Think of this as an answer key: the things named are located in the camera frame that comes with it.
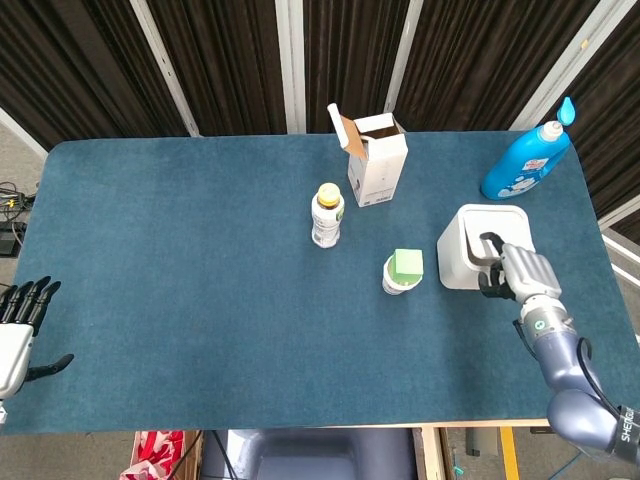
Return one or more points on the black and white left hand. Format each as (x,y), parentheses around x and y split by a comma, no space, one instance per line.
(15,350)

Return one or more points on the black and silver right hand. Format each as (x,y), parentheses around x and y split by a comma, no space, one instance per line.
(530,272)

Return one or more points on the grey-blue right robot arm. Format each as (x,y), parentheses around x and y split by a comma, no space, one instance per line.
(565,360)

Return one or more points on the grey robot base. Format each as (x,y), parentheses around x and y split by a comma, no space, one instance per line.
(310,457)

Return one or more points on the white square container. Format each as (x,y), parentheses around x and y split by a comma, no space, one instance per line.
(452,255)

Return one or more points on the blue detergent bottle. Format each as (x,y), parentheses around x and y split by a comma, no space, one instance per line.
(525,165)

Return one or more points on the black power adapter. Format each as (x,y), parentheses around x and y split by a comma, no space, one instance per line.
(9,240)

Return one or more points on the green foam block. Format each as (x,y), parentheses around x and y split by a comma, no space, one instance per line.
(407,262)

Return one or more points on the green-lidded white cup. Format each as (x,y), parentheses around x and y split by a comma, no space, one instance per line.
(395,286)

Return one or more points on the red and white bag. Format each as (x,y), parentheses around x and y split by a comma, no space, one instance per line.
(155,452)

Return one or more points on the open white carton box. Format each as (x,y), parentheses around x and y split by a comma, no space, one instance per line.
(380,170)

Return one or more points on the blue velvet table cloth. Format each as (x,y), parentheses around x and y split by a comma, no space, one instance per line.
(200,275)

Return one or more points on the white drink bottle yellow cap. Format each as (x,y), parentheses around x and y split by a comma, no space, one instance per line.
(326,225)

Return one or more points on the dark brown pleated curtain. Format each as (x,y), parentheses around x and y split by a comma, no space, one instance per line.
(235,60)

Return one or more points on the wooden table frame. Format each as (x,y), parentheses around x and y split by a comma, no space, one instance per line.
(430,450)

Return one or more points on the white slanted frame pole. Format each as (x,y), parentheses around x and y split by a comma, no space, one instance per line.
(167,70)
(404,55)
(565,65)

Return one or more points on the white upright frame pole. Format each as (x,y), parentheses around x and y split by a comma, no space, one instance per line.
(291,65)

